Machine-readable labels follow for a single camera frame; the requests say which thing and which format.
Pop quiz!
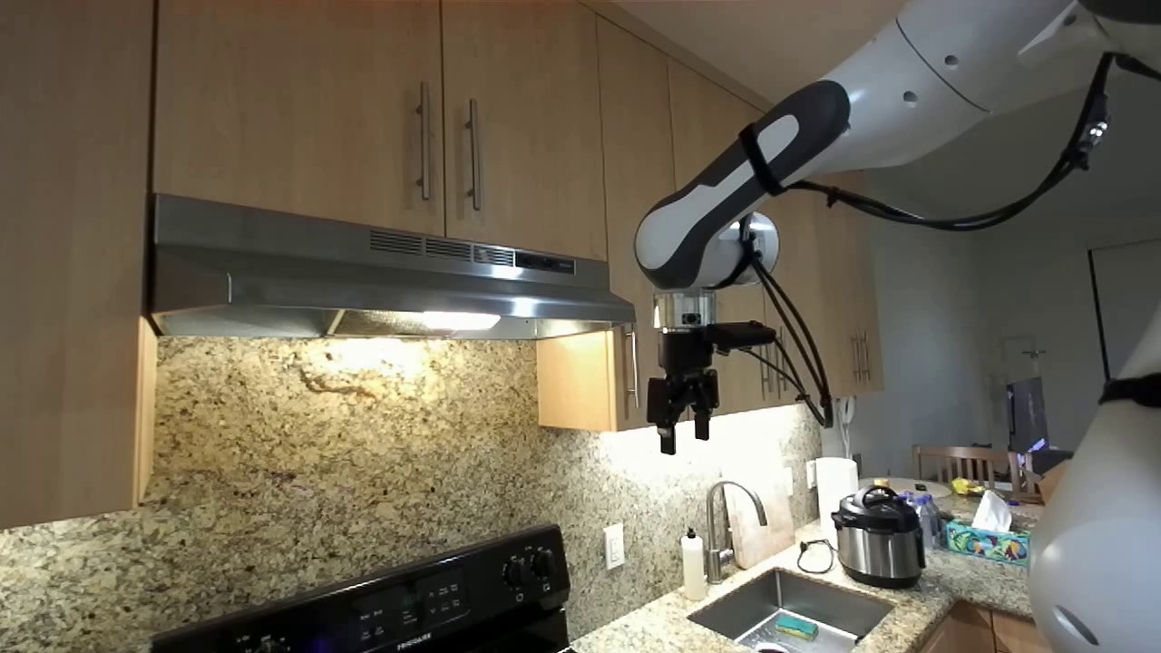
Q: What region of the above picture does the paper towel roll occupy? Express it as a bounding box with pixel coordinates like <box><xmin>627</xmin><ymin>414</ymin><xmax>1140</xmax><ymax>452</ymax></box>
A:
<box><xmin>814</xmin><ymin>457</ymin><xmax>860</xmax><ymax>521</ymax></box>

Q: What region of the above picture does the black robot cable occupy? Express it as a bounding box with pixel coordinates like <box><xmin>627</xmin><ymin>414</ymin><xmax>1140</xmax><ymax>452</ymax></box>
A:
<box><xmin>736</xmin><ymin>49</ymin><xmax>1161</xmax><ymax>429</ymax></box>

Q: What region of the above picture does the white wall outlet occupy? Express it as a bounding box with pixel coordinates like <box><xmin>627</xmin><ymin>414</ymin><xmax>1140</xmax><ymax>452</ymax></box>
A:
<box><xmin>603</xmin><ymin>521</ymin><xmax>627</xmax><ymax>570</ymax></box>

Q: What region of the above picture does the black stove control panel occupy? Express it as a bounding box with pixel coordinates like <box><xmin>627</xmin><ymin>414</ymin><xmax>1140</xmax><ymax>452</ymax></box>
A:
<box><xmin>150</xmin><ymin>527</ymin><xmax>570</xmax><ymax>653</ymax></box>

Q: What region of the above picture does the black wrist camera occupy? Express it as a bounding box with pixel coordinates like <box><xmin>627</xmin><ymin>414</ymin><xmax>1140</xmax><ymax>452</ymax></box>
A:
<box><xmin>702</xmin><ymin>318</ymin><xmax>778</xmax><ymax>351</ymax></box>

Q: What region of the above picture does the wooden corner wall cabinet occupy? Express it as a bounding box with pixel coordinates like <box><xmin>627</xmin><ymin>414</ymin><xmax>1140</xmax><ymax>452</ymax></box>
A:
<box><xmin>537</xmin><ymin>12</ymin><xmax>886</xmax><ymax>431</ymax></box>

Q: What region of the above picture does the cabinet door over hood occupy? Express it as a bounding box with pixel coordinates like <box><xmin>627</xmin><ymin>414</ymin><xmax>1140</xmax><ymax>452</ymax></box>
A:
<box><xmin>153</xmin><ymin>0</ymin><xmax>443</xmax><ymax>234</ymax></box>
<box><xmin>443</xmin><ymin>0</ymin><xmax>605</xmax><ymax>258</ymax></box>

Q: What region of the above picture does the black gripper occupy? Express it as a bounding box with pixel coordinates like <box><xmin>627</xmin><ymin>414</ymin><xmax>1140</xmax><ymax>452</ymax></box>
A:
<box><xmin>645</xmin><ymin>329</ymin><xmax>719</xmax><ymax>452</ymax></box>

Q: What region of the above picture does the tall wooden cabinet left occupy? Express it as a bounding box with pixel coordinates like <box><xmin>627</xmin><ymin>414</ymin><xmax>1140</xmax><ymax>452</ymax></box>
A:
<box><xmin>0</xmin><ymin>0</ymin><xmax>158</xmax><ymax>527</ymax></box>

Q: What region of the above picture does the green tissue box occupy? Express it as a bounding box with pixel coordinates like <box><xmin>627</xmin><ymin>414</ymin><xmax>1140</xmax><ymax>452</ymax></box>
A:
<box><xmin>945</xmin><ymin>491</ymin><xmax>1031</xmax><ymax>566</ymax></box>

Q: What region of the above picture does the left cabinet door over hood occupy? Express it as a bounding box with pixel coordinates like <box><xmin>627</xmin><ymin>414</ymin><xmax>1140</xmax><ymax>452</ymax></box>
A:
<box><xmin>153</xmin><ymin>0</ymin><xmax>443</xmax><ymax>234</ymax></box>

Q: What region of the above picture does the right cabinet door over hood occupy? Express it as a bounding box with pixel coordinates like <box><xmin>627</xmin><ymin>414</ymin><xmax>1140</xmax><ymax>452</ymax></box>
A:
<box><xmin>443</xmin><ymin>0</ymin><xmax>605</xmax><ymax>258</ymax></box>

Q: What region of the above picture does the stainless steel sink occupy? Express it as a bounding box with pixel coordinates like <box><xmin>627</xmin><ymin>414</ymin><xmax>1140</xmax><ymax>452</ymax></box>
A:
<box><xmin>691</xmin><ymin>570</ymin><xmax>888</xmax><ymax>653</ymax></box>

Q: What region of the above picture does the silver pressure cooker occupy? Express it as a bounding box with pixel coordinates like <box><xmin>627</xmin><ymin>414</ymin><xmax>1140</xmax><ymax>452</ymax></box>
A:
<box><xmin>831</xmin><ymin>486</ymin><xmax>924</xmax><ymax>588</ymax></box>

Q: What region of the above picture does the chrome kitchen faucet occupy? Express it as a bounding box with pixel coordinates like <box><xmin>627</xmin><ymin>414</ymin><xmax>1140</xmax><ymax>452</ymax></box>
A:
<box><xmin>703</xmin><ymin>478</ymin><xmax>771</xmax><ymax>583</ymax></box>

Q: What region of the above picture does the stainless steel range hood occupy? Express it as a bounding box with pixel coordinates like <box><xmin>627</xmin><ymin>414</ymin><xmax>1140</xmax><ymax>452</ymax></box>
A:
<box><xmin>150</xmin><ymin>191</ymin><xmax>635</xmax><ymax>342</ymax></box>

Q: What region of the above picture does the wooden chair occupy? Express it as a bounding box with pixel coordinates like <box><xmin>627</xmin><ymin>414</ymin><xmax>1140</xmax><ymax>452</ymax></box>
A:
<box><xmin>914</xmin><ymin>445</ymin><xmax>1010</xmax><ymax>481</ymax></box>

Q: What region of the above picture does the white soap bottle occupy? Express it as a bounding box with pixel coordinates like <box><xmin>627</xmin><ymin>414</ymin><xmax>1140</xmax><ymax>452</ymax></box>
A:
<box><xmin>681</xmin><ymin>527</ymin><xmax>709</xmax><ymax>598</ymax></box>

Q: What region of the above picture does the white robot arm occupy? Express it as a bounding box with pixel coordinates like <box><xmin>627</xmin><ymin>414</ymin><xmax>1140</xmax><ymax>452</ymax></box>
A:
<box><xmin>635</xmin><ymin>0</ymin><xmax>1161</xmax><ymax>653</ymax></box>

